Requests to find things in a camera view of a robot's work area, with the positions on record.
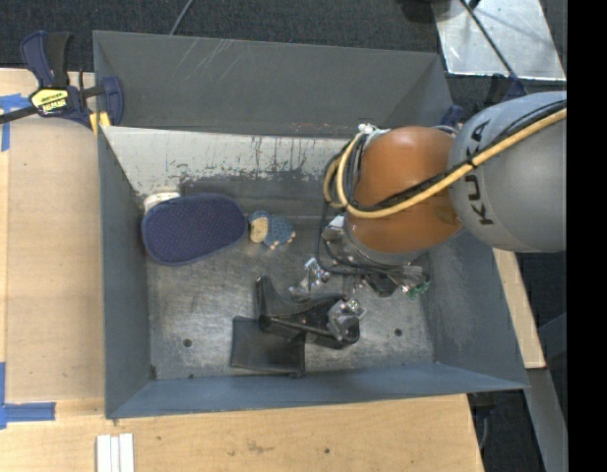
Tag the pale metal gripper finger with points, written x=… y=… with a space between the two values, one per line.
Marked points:
x=345 y=320
x=313 y=271

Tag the small blue and tan shoe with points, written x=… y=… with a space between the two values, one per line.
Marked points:
x=273 y=229

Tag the black plastic tool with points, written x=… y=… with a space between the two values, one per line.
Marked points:
x=268 y=342

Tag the dark blue slipper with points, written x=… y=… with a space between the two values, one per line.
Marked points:
x=192 y=229

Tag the grey metal bin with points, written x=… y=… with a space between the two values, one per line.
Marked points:
x=263 y=86

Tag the pale wood board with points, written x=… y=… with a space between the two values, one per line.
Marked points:
x=52 y=263

